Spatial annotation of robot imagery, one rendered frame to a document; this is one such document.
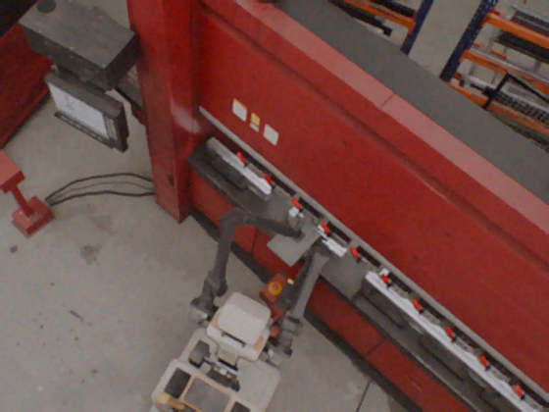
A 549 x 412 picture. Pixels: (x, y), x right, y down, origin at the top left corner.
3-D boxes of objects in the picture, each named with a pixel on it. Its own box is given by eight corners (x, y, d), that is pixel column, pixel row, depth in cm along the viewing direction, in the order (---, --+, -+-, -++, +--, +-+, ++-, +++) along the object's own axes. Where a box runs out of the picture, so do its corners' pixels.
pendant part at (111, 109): (58, 117, 333) (43, 77, 302) (72, 102, 338) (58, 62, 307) (124, 154, 325) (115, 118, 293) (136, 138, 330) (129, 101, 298)
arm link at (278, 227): (227, 215, 285) (242, 226, 278) (233, 204, 284) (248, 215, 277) (278, 230, 318) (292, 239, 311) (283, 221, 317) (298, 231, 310)
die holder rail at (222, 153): (206, 150, 371) (206, 142, 362) (213, 144, 373) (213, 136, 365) (266, 201, 357) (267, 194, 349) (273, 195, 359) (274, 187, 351)
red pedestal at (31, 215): (10, 222, 436) (-28, 168, 362) (37, 200, 445) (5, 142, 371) (27, 239, 430) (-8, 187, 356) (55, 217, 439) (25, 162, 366)
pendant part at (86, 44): (55, 122, 348) (15, 20, 273) (80, 92, 359) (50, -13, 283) (125, 162, 338) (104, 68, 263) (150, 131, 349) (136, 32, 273)
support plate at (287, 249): (266, 245, 332) (266, 244, 331) (296, 215, 341) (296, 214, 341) (290, 267, 327) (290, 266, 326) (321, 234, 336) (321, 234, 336)
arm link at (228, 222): (217, 209, 278) (230, 220, 272) (239, 204, 287) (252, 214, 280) (202, 287, 297) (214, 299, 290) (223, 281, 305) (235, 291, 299)
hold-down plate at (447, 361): (417, 342, 323) (419, 341, 320) (423, 335, 325) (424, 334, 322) (462, 382, 315) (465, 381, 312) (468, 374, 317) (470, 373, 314)
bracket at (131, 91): (79, 94, 353) (76, 87, 347) (110, 71, 362) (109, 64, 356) (124, 134, 342) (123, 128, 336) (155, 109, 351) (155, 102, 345)
